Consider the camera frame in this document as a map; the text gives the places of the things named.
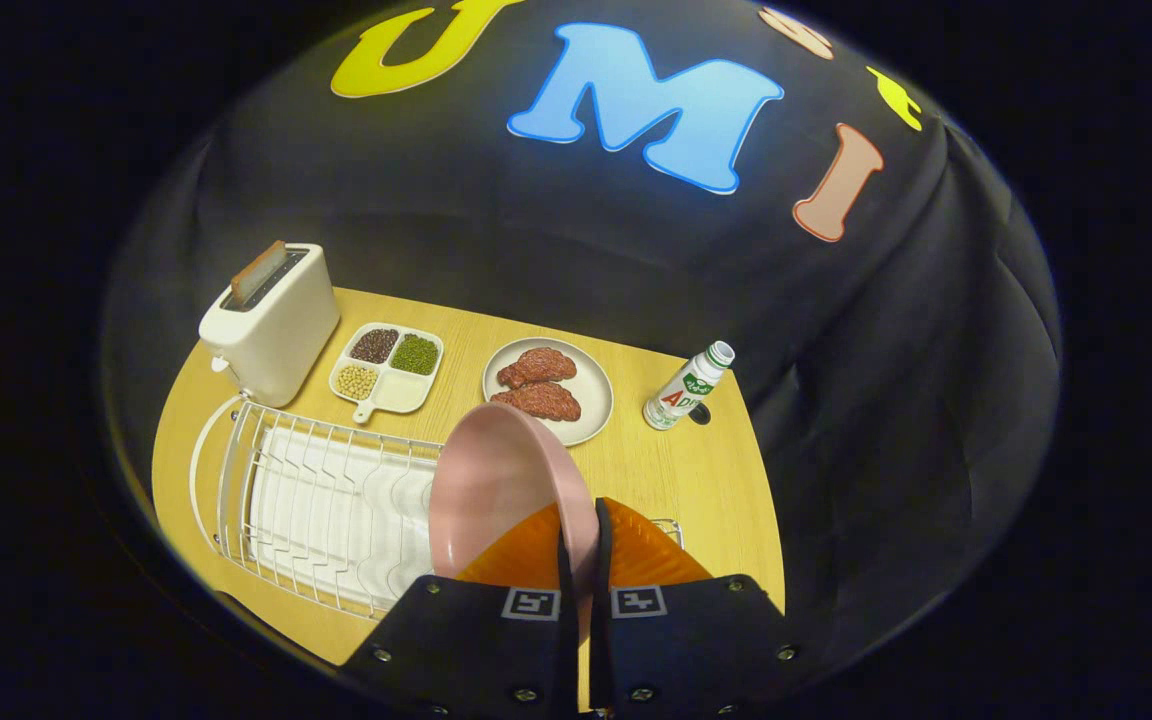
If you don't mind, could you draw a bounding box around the white divided bean tray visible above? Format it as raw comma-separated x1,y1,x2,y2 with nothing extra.
328,322,445,425

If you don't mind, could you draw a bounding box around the white toaster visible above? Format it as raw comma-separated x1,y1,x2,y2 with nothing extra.
198,242,341,409

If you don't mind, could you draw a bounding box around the white wire dish rack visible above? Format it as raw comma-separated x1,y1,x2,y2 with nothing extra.
189,395,447,621

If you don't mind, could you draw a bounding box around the white drink bottle green label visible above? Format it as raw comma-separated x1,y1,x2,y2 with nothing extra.
642,340,737,432

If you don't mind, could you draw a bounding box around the brown toast slice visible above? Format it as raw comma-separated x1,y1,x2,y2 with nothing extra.
229,240,289,306

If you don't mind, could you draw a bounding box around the pink plate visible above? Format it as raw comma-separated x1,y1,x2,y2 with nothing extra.
428,402,600,641

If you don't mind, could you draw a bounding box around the reddish brown meat piece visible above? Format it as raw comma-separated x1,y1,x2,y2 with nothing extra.
496,347,578,390
491,381,583,422

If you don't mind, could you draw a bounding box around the beige round plate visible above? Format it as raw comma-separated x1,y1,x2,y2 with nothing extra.
482,337,615,447

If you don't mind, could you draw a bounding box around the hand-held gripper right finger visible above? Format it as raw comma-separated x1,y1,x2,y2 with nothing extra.
591,497,817,720

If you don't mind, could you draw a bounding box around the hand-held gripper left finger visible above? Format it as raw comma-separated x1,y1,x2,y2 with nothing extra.
341,497,582,720

